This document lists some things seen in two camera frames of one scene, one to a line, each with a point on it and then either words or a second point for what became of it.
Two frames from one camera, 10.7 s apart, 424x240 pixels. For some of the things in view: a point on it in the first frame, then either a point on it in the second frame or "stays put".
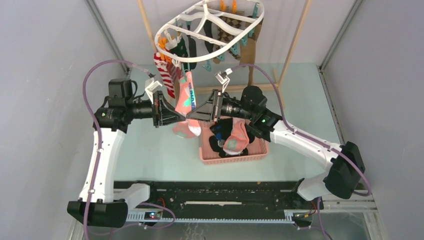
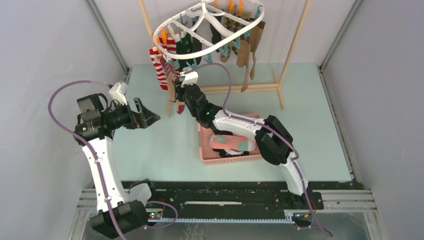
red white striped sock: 168,73 → 169,44
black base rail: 226,198 stays put
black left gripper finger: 162,114 → 147,116
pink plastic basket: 257,150 stays put
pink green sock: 185,104 → 230,142
